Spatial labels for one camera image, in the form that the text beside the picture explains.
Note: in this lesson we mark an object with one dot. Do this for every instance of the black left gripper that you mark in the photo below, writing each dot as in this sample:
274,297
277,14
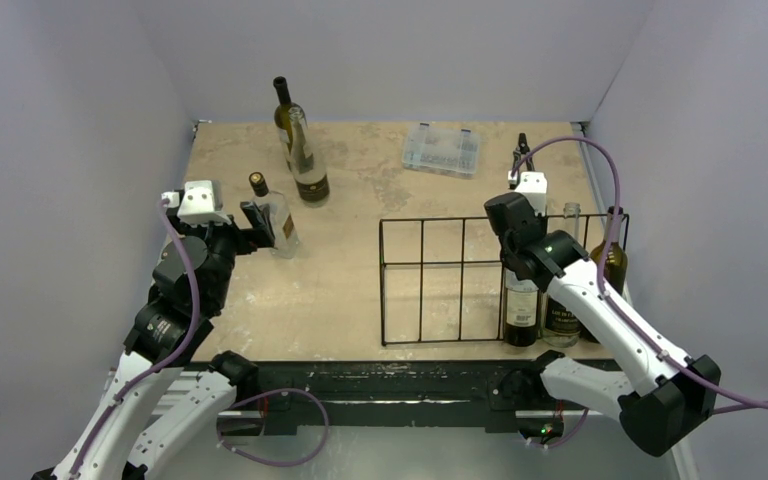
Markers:
259,233

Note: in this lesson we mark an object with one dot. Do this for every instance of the square clear liquor bottle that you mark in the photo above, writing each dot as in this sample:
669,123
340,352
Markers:
276,208

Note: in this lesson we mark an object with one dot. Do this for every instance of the tall clear glass bottle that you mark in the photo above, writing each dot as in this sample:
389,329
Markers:
308,169

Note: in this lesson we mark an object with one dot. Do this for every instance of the green wine bottle front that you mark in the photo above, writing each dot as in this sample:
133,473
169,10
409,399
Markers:
521,302

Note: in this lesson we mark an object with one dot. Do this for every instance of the green wine bottle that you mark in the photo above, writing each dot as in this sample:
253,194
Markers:
616,265
281,117
521,302

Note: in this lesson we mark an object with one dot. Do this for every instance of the clear wine bottle dark label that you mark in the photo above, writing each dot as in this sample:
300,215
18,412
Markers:
561,329

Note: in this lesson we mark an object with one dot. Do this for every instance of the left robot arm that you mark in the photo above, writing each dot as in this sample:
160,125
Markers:
190,285

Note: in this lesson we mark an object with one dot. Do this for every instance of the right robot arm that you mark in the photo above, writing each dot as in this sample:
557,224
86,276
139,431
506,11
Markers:
659,394

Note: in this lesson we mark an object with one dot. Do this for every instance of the green wine bottle back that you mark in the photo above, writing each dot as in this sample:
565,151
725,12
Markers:
281,117

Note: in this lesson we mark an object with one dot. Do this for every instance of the clear plastic organizer box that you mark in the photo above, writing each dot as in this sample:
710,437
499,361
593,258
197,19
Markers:
442,151

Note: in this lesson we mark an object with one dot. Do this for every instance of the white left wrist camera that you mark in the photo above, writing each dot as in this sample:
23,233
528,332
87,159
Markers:
198,203

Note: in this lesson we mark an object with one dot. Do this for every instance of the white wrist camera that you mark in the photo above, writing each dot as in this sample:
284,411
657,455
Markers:
533,186
198,203

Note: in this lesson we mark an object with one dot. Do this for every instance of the metal corner bracket left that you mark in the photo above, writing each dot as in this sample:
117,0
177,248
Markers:
198,125

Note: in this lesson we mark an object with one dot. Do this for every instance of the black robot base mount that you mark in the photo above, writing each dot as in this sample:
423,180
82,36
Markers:
496,396

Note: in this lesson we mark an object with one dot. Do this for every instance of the black wire wine rack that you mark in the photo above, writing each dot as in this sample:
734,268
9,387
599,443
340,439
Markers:
440,281

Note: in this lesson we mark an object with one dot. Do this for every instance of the black handled pliers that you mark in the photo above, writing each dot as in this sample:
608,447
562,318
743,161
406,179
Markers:
522,157

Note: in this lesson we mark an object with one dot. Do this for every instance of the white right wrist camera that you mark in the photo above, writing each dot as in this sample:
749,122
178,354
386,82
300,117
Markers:
533,186

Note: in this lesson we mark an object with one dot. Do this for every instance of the aluminium frame rail right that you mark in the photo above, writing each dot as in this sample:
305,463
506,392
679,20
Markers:
601,170

